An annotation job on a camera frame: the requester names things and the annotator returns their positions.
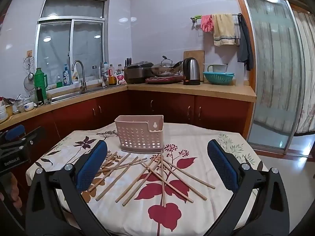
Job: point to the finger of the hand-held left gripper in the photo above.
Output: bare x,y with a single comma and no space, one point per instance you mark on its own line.
15,130
35,134

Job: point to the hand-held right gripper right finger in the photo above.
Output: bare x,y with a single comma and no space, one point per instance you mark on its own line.
222,167

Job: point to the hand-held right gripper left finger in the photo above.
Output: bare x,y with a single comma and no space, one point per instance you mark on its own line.
92,167

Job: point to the pink perforated utensil basket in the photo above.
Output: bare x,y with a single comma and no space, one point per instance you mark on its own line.
137,135

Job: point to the pile of wooden chopsticks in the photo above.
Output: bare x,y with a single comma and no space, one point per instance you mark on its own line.
161,174

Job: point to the person's left hand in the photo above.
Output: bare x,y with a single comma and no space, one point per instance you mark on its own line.
14,189

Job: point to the stack of white plates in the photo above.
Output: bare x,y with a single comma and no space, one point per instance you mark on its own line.
2,115

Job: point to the yellow enamel mug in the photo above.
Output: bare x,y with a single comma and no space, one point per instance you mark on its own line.
9,110

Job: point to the plain white bowl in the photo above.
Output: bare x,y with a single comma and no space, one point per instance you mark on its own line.
20,107

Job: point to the white floral bowl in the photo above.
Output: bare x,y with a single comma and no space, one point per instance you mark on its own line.
29,106

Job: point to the black flask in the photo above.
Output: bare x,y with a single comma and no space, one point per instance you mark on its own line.
40,95

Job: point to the hanging metal strainer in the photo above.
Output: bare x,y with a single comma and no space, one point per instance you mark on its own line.
28,83

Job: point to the green thermos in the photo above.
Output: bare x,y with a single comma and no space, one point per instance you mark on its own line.
40,83

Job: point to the stainless steel sink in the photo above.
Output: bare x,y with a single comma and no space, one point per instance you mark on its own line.
71,95

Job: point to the green pump soap bottle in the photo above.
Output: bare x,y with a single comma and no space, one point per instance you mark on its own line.
59,83

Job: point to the blue dish soap bottle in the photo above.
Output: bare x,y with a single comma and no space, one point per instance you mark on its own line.
66,77

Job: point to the floral tablecloth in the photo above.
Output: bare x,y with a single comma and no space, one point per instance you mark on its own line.
172,213

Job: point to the white cleaner bottle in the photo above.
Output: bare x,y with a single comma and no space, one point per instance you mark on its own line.
75,77

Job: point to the tall chrome faucet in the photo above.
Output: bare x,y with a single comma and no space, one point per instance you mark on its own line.
83,78

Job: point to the red-brown kitchen cabinets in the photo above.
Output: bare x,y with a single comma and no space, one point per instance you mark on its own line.
172,108

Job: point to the beige kitchen countertop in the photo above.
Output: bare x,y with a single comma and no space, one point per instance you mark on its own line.
196,89

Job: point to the glass jar with black lid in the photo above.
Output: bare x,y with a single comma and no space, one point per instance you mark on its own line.
94,73

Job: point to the small chrome tap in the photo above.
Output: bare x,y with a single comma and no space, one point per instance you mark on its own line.
102,75

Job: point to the teal plastic colander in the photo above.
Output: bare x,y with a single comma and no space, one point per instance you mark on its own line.
217,78

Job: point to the cooking oil bottle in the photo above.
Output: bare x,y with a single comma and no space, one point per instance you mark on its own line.
112,77

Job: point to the pink seasoning packet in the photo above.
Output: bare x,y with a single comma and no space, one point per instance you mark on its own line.
121,78

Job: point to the white plastic container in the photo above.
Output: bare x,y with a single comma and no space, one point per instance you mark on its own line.
240,75

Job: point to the white bottle with blue cap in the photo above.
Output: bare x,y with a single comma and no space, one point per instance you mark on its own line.
106,68

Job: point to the steel electric kettle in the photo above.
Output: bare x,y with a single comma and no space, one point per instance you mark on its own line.
191,72

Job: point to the small clear bottle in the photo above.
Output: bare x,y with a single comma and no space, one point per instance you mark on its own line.
120,68

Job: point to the dark rice cooker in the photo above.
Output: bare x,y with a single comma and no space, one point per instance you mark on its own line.
137,72

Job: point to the red induction cooker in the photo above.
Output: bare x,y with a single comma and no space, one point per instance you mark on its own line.
162,80

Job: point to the knife block with black knives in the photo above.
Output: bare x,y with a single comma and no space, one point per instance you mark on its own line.
128,63

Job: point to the wooden framed sliding glass door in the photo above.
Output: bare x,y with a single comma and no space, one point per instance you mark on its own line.
270,66

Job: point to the steel wok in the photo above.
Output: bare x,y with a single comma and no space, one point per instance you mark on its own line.
163,70

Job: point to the wooden cutting board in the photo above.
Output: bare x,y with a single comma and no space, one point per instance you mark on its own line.
194,54

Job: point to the floral sheer curtain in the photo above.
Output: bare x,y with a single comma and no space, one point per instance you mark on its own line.
306,78

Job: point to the dark grey cloth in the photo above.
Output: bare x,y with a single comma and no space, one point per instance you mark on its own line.
244,46

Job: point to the white checked cloth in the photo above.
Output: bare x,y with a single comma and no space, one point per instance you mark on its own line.
237,35

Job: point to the beige striped towel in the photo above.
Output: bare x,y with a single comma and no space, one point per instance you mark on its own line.
224,29

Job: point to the pink rubber gloves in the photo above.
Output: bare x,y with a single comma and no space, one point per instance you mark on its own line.
207,23

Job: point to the aluminium frame window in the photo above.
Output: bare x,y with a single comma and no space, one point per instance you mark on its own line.
56,44

